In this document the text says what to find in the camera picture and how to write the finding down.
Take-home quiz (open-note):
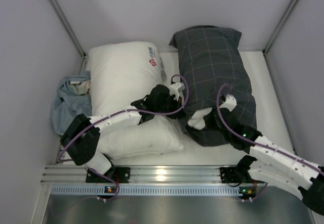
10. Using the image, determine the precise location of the dark grey checked pillowcase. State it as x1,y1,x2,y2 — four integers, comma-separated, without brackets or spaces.
169,25,257,147

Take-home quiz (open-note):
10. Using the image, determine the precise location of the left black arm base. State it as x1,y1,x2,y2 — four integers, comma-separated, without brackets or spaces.
86,167,131,184

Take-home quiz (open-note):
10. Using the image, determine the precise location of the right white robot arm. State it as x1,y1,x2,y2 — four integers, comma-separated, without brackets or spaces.
204,108,323,215

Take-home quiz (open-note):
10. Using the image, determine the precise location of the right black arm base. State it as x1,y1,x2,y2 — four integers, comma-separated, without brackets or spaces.
220,167,254,184

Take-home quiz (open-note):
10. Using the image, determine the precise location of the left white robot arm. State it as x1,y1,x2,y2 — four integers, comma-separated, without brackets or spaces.
61,82,185,174

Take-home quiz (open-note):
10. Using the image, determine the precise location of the white bare pillow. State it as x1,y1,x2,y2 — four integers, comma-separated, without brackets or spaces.
88,41,184,159

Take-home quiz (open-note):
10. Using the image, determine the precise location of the light blue crumpled cloth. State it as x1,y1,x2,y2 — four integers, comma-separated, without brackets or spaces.
50,71,92,136

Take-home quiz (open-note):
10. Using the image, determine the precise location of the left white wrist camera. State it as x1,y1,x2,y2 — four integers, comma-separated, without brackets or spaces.
169,82,185,97

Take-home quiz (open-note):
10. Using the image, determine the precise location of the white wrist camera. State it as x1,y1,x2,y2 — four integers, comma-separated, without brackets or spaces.
169,82,185,97
219,95,237,112

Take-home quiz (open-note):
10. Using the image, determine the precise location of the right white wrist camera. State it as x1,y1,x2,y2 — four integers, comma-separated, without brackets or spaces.
219,95,237,112

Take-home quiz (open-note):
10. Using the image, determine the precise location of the grey slotted cable duct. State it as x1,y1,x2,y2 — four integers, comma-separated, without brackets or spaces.
51,185,256,196

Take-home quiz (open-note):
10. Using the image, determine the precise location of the aluminium rail beam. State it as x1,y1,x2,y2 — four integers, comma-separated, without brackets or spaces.
40,165,317,184

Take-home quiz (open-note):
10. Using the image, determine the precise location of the left aluminium frame post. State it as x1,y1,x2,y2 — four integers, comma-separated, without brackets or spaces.
48,0,87,58

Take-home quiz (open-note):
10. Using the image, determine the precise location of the aluminium frame post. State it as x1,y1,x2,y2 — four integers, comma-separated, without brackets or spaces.
262,0,299,57
48,0,87,58

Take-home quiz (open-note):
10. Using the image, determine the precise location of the right aluminium frame post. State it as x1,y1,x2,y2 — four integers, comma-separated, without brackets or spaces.
262,0,299,57

